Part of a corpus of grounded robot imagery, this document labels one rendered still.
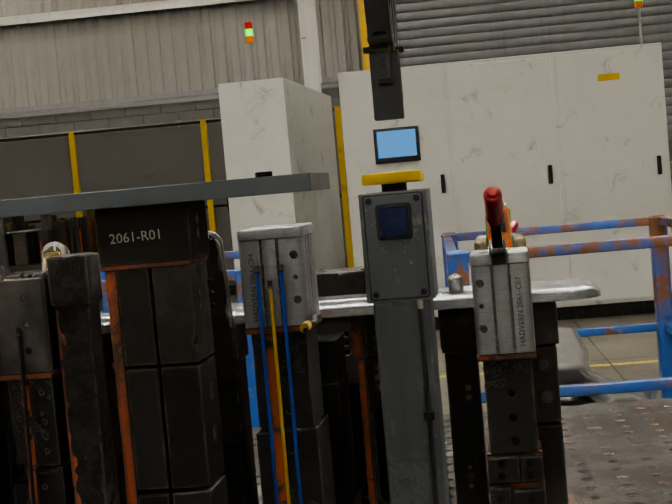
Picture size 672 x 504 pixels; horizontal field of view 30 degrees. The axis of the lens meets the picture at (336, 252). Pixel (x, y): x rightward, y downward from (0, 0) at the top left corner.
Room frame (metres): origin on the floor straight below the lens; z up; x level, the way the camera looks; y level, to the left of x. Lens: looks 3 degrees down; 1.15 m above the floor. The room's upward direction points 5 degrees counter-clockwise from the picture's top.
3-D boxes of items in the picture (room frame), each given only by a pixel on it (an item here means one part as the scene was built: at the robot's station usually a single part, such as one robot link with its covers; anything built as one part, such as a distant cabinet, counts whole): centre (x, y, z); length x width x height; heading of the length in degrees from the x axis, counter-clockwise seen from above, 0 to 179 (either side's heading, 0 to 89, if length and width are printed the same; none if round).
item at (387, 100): (1.28, -0.07, 1.25); 0.03 x 0.01 x 0.07; 82
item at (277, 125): (10.67, 0.37, 1.22); 2.40 x 0.54 x 2.45; 171
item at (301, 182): (1.33, 0.19, 1.16); 0.37 x 0.14 x 0.02; 82
